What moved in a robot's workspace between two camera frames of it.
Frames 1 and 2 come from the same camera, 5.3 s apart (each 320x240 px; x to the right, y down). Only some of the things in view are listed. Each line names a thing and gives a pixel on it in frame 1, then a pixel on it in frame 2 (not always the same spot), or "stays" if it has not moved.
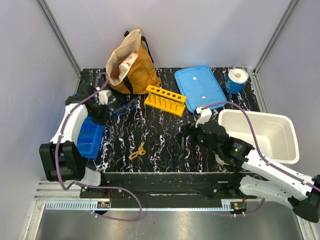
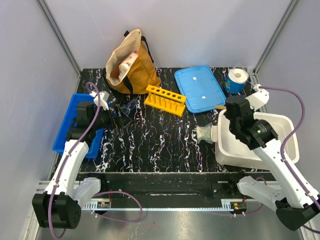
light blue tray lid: x=200 y=87 stays
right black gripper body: x=197 y=137 to x=232 y=126
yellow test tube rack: x=165 y=100 stays
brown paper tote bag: x=129 y=69 stays
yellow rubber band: x=141 y=151 to x=220 y=107
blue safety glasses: x=125 y=108 stays
